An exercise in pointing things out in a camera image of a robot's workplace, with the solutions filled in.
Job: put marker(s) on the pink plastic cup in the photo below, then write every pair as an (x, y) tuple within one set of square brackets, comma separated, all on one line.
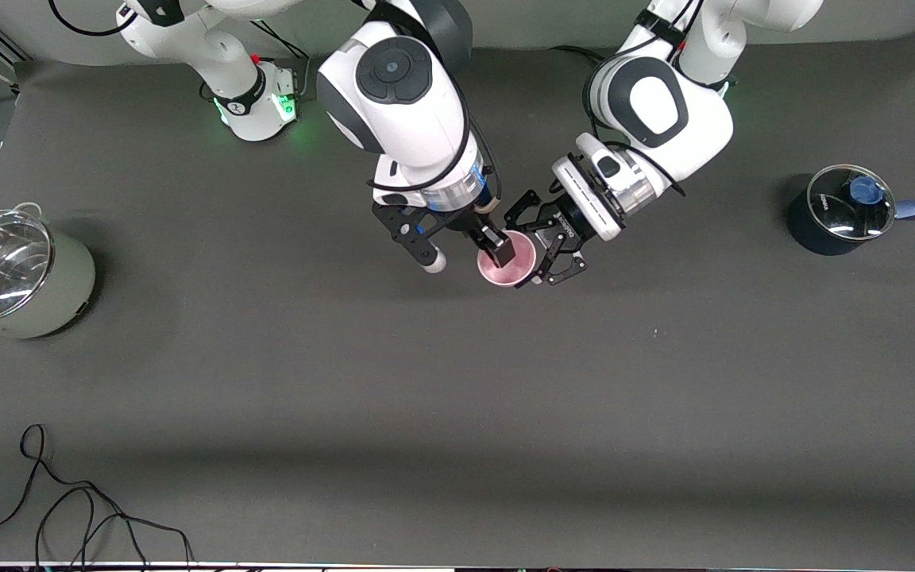
[(517, 276)]

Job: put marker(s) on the dark blue saucepan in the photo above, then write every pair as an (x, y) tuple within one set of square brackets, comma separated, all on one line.
[(811, 230)]

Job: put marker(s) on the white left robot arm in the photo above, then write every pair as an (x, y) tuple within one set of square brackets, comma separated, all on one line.
[(664, 103)]

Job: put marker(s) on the pale green cooking pot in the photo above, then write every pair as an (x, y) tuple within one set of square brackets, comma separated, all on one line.
[(68, 294)]

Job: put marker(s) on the glass lid with beige knob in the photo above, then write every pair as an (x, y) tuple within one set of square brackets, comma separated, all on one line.
[(5, 266)]

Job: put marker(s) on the glass lid with blue knob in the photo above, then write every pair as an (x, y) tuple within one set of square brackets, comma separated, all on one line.
[(843, 210)]

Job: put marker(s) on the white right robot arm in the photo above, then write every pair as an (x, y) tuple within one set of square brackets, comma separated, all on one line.
[(394, 95)]

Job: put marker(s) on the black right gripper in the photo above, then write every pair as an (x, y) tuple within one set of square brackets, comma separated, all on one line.
[(480, 229)]

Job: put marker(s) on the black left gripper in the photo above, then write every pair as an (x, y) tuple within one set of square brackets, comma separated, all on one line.
[(569, 225)]

